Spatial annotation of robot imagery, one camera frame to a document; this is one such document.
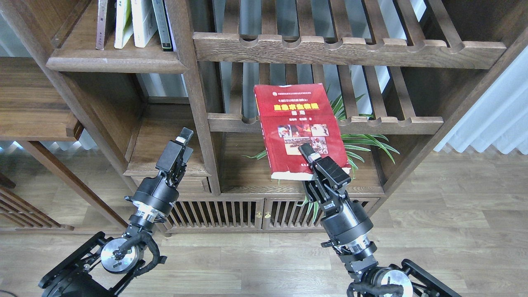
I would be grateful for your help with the white curtain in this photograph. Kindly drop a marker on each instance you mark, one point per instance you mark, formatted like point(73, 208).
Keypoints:
point(499, 119)

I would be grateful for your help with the dark wooden bookshelf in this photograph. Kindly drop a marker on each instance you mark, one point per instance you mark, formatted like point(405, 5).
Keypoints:
point(402, 75)

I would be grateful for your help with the dark maroon book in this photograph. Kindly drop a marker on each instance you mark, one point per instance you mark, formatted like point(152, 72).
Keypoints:
point(105, 21)

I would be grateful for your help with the white upright book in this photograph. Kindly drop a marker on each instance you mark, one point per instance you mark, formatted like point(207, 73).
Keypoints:
point(144, 22)

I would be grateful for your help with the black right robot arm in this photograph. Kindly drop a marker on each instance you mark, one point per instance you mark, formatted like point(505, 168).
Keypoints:
point(408, 280)

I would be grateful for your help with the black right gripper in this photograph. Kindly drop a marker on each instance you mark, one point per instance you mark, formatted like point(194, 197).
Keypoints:
point(344, 220)

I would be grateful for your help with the red book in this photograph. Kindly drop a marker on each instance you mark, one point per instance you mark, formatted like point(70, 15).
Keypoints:
point(297, 123)

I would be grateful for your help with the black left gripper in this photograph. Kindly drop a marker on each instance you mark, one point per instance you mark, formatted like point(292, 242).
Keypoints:
point(156, 196)

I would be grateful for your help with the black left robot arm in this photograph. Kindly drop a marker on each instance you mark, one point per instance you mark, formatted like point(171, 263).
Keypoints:
point(135, 252)

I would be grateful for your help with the dark green upright book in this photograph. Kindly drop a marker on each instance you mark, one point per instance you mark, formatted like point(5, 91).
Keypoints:
point(163, 25)

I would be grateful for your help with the green spider plant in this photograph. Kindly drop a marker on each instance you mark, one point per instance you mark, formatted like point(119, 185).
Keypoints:
point(363, 144)

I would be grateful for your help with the yellow green book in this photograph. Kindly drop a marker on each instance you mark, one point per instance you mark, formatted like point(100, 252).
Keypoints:
point(123, 28)

